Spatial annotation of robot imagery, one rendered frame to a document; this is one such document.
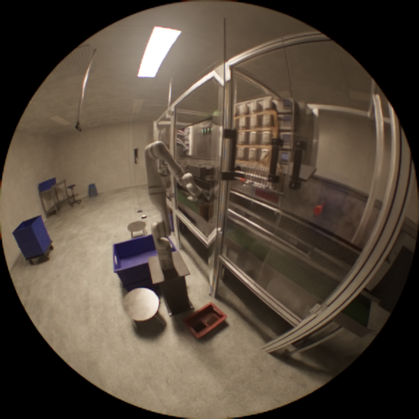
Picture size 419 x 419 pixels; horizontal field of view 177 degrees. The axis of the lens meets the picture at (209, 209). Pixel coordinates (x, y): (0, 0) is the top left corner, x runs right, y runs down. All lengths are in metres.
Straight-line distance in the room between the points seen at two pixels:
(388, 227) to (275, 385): 1.21
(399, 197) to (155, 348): 1.50
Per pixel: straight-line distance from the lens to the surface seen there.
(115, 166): 5.91
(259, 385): 1.31
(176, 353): 1.25
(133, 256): 1.58
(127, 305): 1.19
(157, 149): 0.69
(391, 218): 0.48
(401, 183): 0.48
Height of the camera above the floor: 1.23
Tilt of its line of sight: 24 degrees down
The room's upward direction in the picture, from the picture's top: 2 degrees clockwise
